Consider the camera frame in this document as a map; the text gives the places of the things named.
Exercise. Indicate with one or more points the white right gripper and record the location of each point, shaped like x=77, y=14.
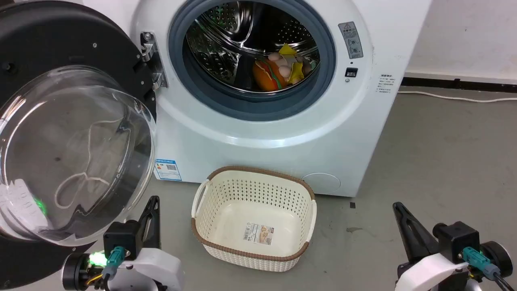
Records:
x=428, y=275

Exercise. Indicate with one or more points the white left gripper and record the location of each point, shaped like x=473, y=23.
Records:
x=157, y=268

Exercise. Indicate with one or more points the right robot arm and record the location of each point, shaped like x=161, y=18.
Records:
x=497, y=258

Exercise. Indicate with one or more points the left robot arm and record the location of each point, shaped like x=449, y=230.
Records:
x=74, y=270

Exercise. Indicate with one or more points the white front-load washing machine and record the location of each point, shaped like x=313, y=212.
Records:
x=250, y=141

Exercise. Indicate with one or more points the metal door hinge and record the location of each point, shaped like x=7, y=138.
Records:
x=155, y=60

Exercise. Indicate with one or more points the black round washer door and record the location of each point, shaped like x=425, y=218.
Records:
x=60, y=48

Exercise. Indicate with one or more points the blue energy label sticker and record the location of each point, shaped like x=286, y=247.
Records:
x=167, y=169

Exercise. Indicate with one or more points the cream perforated laundry basket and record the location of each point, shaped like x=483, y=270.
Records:
x=226, y=246

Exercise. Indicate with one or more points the basket product label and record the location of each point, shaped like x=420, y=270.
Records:
x=257, y=233

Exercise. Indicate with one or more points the round filter cover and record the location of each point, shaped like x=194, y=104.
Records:
x=321, y=183

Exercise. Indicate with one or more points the black text sticker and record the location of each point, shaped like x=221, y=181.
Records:
x=385, y=84

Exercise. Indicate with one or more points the hamburger plush toy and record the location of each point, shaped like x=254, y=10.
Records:
x=268, y=77

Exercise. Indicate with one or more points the grey warning label sticker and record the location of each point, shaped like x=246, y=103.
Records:
x=350, y=40

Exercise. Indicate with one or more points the yellow dressed doll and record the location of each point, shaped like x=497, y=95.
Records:
x=291, y=60

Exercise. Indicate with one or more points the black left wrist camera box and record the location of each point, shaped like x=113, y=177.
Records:
x=121, y=238

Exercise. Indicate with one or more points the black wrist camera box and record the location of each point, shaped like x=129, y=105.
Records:
x=458, y=240
x=121, y=238

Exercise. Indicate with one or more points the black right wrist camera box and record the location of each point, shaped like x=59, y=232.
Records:
x=458, y=240

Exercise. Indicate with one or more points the black wall baseboard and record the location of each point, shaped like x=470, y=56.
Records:
x=464, y=84

